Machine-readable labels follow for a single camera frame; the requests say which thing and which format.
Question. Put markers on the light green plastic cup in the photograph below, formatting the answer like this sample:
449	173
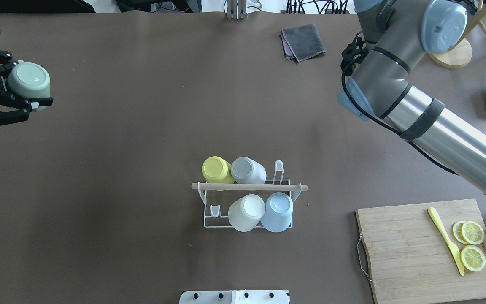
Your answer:
29	80

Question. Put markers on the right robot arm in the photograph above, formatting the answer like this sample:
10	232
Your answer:
375	86

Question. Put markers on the grey cup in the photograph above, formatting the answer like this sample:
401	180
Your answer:
247	171

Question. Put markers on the yellow cup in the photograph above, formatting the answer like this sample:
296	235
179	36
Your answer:
217	170

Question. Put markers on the light blue cup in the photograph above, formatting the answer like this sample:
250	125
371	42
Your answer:
278	214

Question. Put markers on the white cup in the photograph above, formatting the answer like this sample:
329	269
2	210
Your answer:
245	213

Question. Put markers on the grey folded cloth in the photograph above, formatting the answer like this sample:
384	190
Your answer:
304	41

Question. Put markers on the pink folded cloth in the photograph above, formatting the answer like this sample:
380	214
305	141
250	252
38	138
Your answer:
287	50

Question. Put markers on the yellow plastic knife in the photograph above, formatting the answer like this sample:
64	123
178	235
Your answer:
453	248

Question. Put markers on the wooden cutting board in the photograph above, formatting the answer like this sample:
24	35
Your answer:
408	260

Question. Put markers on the aluminium frame post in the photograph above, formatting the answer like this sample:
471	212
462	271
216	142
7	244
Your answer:
236	9

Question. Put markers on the white wire cup holder rack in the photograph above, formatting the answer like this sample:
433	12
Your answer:
241	196

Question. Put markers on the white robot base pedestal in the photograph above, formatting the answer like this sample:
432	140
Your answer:
267	296

